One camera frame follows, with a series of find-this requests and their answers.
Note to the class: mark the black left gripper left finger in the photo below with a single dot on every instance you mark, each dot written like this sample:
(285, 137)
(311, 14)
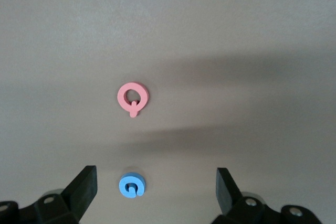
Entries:
(78, 195)

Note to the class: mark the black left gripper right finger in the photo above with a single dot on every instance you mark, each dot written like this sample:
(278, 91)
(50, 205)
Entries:
(228, 197)

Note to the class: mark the blue foam letter G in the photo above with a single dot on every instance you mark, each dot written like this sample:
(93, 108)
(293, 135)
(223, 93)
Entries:
(123, 186)

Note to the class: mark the pink foam letter Q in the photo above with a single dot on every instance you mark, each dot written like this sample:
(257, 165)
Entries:
(121, 98)

